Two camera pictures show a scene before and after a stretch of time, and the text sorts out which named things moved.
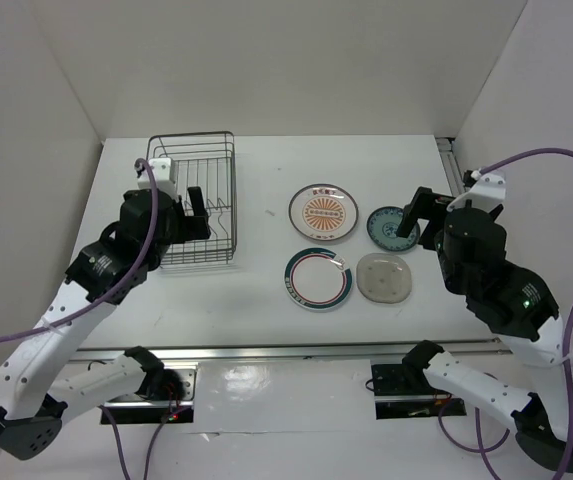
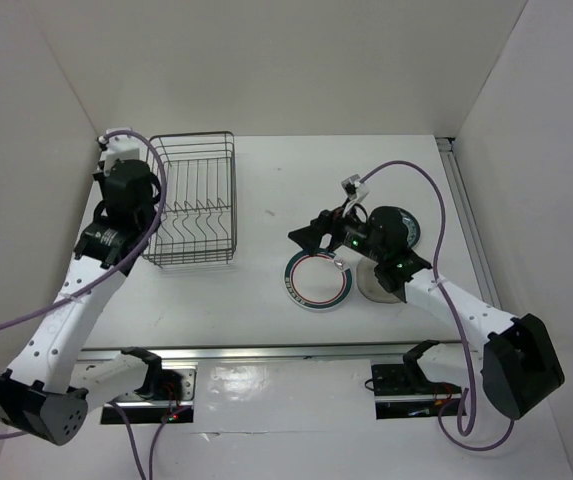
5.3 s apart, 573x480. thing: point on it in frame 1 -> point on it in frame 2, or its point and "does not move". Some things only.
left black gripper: [191, 226] -> [97, 176]
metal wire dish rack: [207, 160] does not move
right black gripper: [428, 206] -> [328, 222]
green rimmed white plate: [318, 278] does not move
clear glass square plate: [383, 278] does not move
